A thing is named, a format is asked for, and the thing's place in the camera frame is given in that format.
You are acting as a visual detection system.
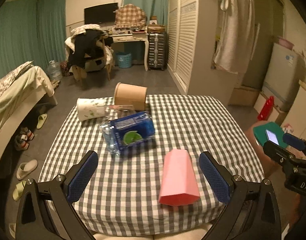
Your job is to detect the brown kraft paper cup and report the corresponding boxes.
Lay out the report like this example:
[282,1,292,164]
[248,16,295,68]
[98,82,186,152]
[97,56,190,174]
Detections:
[114,82,147,111]

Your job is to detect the hanging white towel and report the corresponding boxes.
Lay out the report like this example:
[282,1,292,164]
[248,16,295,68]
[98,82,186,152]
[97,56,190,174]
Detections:
[214,0,255,74]

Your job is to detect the clear glass cup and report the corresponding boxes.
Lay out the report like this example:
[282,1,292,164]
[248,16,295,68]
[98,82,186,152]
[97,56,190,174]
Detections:
[105,105,135,121]

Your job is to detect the grey checkered tablecloth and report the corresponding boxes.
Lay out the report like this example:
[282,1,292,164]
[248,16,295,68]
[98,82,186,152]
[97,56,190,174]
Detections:
[39,95,264,237]

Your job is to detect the pink basin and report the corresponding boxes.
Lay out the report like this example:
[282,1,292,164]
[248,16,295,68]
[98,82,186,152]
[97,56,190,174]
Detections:
[278,36,294,50]

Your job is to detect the white floral paper cup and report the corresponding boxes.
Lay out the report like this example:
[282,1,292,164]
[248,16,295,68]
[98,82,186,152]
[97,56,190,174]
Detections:
[76,98,109,121]

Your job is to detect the green slipper by bed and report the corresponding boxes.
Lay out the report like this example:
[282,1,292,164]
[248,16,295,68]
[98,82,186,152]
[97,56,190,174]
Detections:
[36,113,48,129]

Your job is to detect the silver black suitcase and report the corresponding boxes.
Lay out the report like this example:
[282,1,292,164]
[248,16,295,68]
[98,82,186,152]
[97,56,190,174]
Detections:
[147,32,167,70]

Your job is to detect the white slipper at bottom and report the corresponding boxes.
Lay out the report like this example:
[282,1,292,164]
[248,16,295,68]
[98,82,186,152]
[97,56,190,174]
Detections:
[9,223,16,239]

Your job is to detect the plaid cloth cover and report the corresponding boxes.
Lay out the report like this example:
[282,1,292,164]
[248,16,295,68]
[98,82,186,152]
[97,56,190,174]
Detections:
[115,4,146,29]

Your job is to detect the black monitor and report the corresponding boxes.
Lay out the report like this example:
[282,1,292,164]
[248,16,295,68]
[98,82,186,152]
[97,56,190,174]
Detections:
[84,3,119,24]

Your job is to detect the sneakers under bed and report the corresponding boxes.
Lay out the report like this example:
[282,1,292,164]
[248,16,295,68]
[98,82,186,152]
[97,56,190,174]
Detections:
[14,127,35,151]

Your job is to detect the blue laundry basket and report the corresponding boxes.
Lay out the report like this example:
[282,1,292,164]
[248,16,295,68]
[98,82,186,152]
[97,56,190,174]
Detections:
[115,52,132,68]

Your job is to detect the bed with beige bedding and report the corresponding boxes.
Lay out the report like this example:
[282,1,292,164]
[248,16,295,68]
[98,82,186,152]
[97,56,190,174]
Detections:
[0,61,57,159]

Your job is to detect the wooden chair with clothes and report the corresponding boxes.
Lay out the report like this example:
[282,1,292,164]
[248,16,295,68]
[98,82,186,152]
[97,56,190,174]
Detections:
[64,24,114,81]

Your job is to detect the red bottle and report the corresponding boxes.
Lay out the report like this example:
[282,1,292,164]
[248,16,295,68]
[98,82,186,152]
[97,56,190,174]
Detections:
[257,96,274,121]

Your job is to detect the white desk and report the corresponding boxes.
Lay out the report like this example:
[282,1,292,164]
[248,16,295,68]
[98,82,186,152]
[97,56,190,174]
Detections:
[111,29,150,72]

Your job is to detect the pink hexagonal cup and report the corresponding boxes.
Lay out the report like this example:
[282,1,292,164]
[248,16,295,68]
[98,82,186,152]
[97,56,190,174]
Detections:
[158,149,200,206]

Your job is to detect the phone on gripper mount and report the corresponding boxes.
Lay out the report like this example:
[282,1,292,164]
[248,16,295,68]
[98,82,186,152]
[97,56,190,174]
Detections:
[265,129,279,145]

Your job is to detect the teal left curtain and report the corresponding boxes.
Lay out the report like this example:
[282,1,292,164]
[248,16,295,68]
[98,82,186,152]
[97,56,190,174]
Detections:
[0,0,66,79]

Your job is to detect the white louvered wardrobe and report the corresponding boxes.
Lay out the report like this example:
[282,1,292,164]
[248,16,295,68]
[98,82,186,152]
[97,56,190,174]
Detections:
[167,0,237,105]

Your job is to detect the white refrigerator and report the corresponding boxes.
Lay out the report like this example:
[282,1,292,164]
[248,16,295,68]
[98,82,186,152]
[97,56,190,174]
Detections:
[261,43,306,112]

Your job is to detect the clear water jug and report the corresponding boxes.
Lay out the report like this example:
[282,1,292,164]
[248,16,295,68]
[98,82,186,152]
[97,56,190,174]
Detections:
[47,60,62,82]

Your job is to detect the white slipper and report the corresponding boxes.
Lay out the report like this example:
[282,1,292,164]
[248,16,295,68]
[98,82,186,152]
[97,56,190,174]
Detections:
[16,159,38,180]
[9,223,16,239]

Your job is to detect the green slipper near gripper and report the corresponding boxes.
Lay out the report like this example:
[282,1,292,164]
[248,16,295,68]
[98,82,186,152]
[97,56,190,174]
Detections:
[12,180,26,202]

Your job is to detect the teal pad on stool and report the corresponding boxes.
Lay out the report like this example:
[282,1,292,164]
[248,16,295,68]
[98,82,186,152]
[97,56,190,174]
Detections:
[253,122,288,148]

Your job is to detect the blue labelled plastic cup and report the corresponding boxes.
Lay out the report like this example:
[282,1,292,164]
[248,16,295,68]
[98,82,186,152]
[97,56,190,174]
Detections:
[100,112,155,154]

